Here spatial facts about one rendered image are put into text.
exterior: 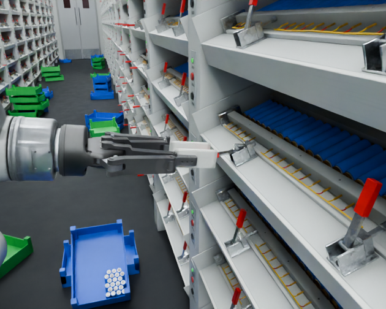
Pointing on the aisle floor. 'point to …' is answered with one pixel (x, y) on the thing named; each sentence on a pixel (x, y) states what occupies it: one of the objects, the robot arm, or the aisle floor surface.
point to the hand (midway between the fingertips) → (193, 154)
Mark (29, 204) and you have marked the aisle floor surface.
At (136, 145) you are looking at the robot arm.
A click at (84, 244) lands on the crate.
